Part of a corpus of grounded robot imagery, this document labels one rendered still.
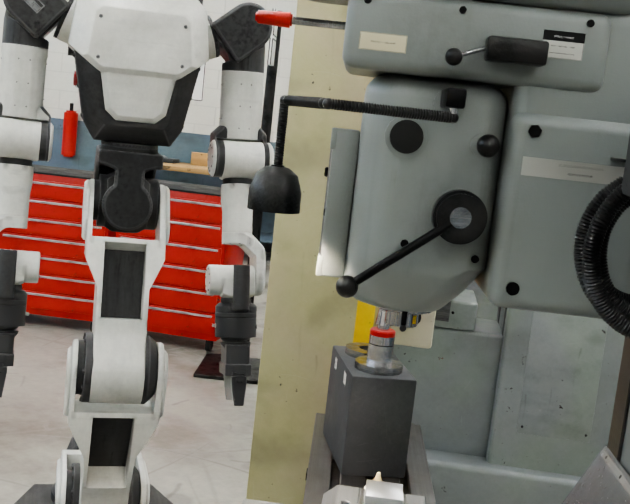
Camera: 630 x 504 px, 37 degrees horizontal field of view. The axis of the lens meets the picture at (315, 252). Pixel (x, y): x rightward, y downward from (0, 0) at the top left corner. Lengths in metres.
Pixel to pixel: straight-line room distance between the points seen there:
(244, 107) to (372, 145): 0.78
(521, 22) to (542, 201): 0.23
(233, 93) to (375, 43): 0.83
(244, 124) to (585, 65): 0.94
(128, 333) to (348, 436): 0.50
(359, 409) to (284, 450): 1.56
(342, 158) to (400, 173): 0.11
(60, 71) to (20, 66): 8.87
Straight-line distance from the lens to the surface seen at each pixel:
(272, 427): 3.25
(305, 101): 1.19
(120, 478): 2.13
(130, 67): 1.93
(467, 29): 1.25
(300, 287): 3.13
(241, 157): 2.00
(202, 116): 10.49
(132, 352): 1.94
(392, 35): 1.24
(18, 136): 1.97
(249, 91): 2.03
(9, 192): 2.00
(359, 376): 1.71
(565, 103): 1.27
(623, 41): 1.29
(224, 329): 2.01
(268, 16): 1.46
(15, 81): 1.99
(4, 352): 2.00
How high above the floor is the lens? 1.57
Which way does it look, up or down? 8 degrees down
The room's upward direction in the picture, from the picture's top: 6 degrees clockwise
